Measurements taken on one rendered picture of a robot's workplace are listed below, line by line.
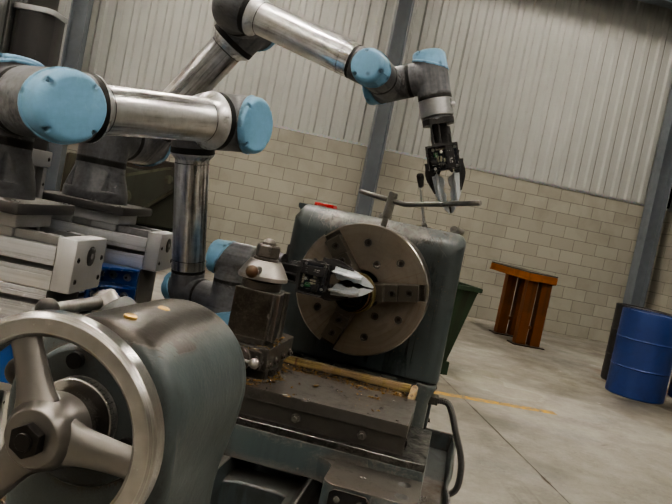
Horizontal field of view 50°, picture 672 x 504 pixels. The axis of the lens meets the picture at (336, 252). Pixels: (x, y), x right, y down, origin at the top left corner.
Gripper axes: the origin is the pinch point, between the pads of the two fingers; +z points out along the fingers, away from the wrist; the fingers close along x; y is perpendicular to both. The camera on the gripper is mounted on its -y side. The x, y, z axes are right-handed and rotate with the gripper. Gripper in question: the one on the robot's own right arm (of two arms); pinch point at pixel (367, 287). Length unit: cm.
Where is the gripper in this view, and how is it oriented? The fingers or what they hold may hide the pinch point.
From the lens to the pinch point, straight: 153.8
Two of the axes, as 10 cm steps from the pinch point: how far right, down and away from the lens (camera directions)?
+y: -2.1, 0.1, -9.8
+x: 2.0, -9.8, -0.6
